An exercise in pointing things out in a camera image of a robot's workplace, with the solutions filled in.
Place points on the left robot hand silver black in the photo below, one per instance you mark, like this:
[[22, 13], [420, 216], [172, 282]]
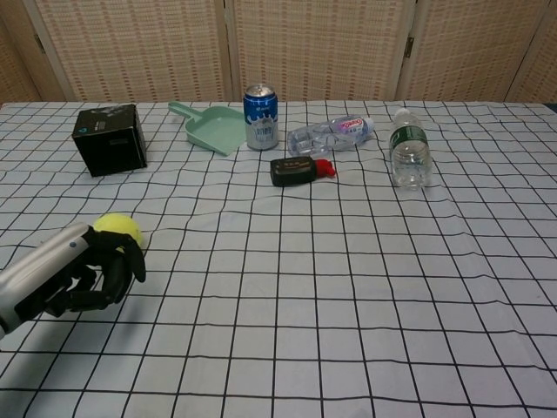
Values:
[[48, 265]]

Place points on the yellow tennis ball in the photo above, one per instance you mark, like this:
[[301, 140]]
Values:
[[117, 224]]

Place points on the black cardboard box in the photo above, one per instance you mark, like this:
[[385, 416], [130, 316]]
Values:
[[109, 143]]

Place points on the green plastic dustpan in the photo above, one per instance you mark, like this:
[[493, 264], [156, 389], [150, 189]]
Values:
[[213, 130]]

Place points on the blue drink can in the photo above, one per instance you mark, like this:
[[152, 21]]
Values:
[[261, 122]]

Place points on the white black checkered tablecloth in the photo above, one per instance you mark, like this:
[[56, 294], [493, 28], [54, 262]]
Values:
[[304, 283]]

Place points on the clear bottle pink label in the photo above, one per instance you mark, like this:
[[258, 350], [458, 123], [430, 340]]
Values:
[[326, 135]]

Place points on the woven beige folding screen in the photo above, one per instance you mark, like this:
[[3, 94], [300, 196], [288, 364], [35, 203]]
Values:
[[304, 43]]

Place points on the clear bottle green label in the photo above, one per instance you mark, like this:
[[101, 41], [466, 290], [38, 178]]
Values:
[[409, 152]]

